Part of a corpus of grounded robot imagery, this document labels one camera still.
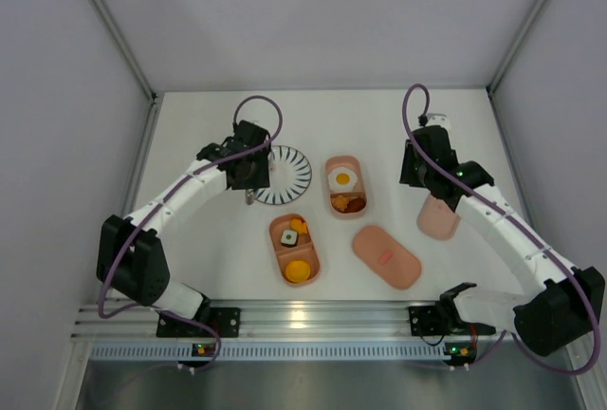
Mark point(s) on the orange fish shaped food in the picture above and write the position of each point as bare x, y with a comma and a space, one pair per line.
298, 226

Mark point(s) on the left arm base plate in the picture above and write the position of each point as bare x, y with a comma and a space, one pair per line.
224, 321

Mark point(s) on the pink lunch box lid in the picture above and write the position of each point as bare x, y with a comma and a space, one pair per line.
386, 257

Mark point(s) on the orange fried nugget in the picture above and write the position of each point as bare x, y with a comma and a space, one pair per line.
340, 202

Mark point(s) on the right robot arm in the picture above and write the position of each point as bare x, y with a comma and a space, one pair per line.
559, 302

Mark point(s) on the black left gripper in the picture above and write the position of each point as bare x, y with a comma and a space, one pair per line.
253, 180

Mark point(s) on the brown meat slice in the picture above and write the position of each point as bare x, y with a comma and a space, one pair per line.
355, 205

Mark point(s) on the light pink lid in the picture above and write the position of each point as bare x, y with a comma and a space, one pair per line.
437, 220

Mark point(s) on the left aluminium frame post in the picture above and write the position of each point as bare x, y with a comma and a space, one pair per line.
120, 42

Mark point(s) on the orange round dumpling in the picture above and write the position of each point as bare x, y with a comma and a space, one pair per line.
297, 271

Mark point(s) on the fried egg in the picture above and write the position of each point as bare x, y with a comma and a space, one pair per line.
342, 179

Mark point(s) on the metal serving tongs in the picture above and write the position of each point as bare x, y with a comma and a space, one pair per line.
249, 197

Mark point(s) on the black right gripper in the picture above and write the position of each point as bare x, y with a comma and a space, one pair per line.
413, 169

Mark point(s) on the pink divided lunch box tray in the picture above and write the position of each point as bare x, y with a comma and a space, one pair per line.
360, 189

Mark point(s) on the sushi roll piece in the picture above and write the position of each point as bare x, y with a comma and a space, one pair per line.
289, 238

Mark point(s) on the aluminium mounting rail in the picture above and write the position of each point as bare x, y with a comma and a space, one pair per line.
267, 321

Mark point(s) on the blue striped white plate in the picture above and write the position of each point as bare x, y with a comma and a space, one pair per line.
290, 175

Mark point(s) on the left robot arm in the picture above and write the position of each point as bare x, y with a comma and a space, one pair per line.
132, 262

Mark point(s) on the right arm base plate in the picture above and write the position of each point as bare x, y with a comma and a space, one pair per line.
436, 320

